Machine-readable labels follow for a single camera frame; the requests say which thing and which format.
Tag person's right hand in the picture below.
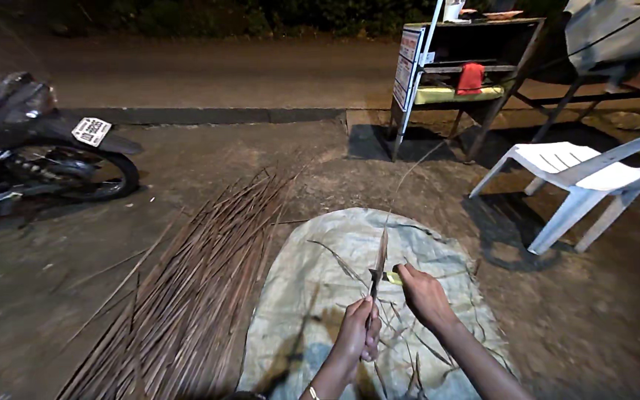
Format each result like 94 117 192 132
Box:
393 263 459 335

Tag person's left hand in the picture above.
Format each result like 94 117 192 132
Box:
330 296 382 384

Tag knife with yellow-green handle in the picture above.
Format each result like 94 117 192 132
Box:
369 269 404 298

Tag single brown dried palm leaf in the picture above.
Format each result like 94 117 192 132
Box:
366 139 447 331

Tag person's left forearm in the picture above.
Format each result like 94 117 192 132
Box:
299 358 355 400

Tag person's right forearm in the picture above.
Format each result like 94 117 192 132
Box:
434 318 534 400

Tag scattered leaf scraps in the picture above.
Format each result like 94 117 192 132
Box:
307 239 460 400

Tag pale woven sack mat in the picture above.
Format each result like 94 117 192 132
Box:
237 208 521 400

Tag pile of dried palm fronds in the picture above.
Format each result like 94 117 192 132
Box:
56 168 301 400

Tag white plastic chair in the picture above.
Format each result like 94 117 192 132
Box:
468 127 640 256

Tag wooden stall shelf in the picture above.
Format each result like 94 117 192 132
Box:
389 0 547 164

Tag green bushes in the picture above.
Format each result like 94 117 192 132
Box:
56 0 443 41

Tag dark motorcycle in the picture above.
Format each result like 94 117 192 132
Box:
0 71 144 212

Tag tarp-covered dark frame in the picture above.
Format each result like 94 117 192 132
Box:
511 0 640 144

